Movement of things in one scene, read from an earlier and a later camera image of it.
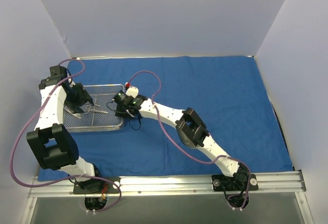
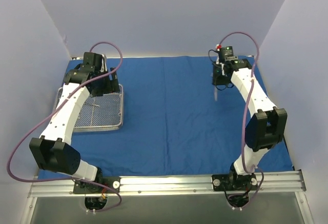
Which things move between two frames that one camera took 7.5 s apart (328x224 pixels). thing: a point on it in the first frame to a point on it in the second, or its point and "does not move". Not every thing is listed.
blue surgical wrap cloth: [228, 97] does not move
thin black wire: [137, 118] to [208, 55]
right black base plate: [239, 182] does not move
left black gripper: [83, 100] to [108, 82]
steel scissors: [88, 109] to [216, 93]
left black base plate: [97, 186] does not move
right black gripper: [119, 106] to [218, 78]
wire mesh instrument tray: [101, 115] does not move
